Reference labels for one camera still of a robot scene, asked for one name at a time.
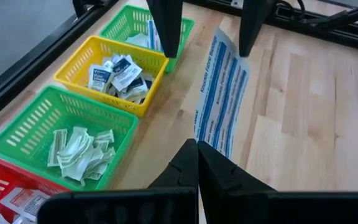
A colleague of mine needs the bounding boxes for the white green first aid packet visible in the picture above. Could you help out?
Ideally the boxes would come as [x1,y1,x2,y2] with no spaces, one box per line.
[92,129,116,149]
[47,129,68,167]
[57,126,94,182]
[81,155,110,182]
[99,146,117,164]

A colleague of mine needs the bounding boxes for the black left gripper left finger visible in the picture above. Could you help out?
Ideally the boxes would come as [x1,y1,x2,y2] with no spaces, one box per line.
[147,139,200,224]

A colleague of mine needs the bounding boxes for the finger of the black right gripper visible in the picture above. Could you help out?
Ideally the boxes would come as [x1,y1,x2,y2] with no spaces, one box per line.
[145,0,185,59]
[239,0,277,58]

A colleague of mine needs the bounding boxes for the white navy wipe packet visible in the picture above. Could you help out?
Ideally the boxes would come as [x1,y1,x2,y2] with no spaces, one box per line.
[88,63,114,93]
[141,73,154,91]
[118,76,150,102]
[103,55,117,69]
[110,55,143,93]

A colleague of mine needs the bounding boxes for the yellow plastic basket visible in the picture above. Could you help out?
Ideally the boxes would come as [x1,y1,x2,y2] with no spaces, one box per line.
[53,35,170,118]

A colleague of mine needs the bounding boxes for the green plastic basket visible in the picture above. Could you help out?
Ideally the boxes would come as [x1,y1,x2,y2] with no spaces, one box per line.
[99,4,195,74]
[0,84,139,191]

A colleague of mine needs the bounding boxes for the black clamp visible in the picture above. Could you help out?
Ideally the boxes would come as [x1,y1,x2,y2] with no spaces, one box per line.
[72,0,88,18]

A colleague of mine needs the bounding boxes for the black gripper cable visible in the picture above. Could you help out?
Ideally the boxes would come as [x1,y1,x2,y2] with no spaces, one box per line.
[287,0,307,19]

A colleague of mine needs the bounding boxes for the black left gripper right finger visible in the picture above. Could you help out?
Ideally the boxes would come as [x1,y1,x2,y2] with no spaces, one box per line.
[198,141,276,224]

